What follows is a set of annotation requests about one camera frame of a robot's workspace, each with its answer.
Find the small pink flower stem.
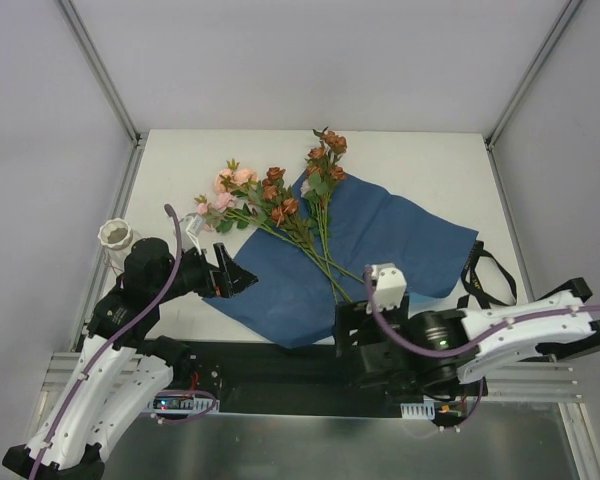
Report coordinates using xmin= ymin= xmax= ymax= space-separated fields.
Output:
xmin=195 ymin=192 xmax=251 ymax=234

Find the blue wrapping paper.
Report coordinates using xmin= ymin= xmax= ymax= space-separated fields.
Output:
xmin=207 ymin=176 xmax=478 ymax=348

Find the large orange rose stem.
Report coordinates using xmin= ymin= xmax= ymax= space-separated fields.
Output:
xmin=260 ymin=167 xmax=351 ymax=302

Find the peach peony flower stem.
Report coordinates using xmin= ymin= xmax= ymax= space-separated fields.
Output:
xmin=214 ymin=159 xmax=270 ymax=227

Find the black ribbon with gold letters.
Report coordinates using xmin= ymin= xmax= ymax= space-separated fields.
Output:
xmin=457 ymin=239 xmax=519 ymax=309

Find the orange and pink flower bouquet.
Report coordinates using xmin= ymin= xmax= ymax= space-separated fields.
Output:
xmin=300 ymin=127 xmax=362 ymax=283

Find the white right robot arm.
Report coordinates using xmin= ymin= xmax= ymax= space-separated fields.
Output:
xmin=333 ymin=265 xmax=600 ymax=403

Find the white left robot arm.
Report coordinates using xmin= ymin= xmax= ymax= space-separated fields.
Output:
xmin=2 ymin=237 xmax=258 ymax=479

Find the white ribbed vase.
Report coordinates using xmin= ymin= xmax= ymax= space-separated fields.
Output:
xmin=97 ymin=218 xmax=141 ymax=270

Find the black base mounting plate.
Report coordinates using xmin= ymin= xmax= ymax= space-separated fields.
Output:
xmin=141 ymin=336 xmax=488 ymax=418

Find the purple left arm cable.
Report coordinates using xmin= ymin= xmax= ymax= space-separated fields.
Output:
xmin=27 ymin=202 xmax=219 ymax=480

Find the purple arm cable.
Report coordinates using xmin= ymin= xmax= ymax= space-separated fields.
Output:
xmin=27 ymin=202 xmax=219 ymax=480
xmin=362 ymin=264 xmax=600 ymax=441

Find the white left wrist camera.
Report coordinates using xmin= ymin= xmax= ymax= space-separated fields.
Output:
xmin=179 ymin=213 xmax=206 ymax=251

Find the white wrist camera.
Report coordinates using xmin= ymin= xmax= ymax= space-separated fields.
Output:
xmin=371 ymin=263 xmax=407 ymax=311
xmin=179 ymin=213 xmax=206 ymax=251

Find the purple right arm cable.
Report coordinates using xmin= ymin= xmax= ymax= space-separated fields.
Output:
xmin=362 ymin=264 xmax=600 ymax=441

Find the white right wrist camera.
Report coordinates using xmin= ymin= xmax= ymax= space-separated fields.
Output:
xmin=371 ymin=263 xmax=407 ymax=311

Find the right white cable duct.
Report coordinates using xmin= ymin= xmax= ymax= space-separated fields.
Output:
xmin=400 ymin=399 xmax=436 ymax=421

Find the white cable duct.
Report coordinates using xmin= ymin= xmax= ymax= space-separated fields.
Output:
xmin=143 ymin=395 xmax=220 ymax=416
xmin=400 ymin=399 xmax=436 ymax=421

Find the left white cable duct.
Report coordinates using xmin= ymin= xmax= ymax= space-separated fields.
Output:
xmin=143 ymin=395 xmax=220 ymax=416

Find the right aluminium table rail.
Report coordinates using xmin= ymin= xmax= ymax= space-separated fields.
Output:
xmin=485 ymin=143 xmax=536 ymax=300

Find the aluminium front rail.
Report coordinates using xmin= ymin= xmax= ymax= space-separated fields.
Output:
xmin=41 ymin=352 xmax=585 ymax=403

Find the left aluminium frame post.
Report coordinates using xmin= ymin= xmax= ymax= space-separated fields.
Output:
xmin=55 ymin=0 xmax=141 ymax=146

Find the aluminium frame post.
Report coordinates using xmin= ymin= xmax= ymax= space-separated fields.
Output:
xmin=485 ymin=0 xmax=585 ymax=152
xmin=55 ymin=0 xmax=141 ymax=146

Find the right aluminium frame post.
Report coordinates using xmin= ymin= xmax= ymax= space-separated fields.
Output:
xmin=485 ymin=0 xmax=585 ymax=152

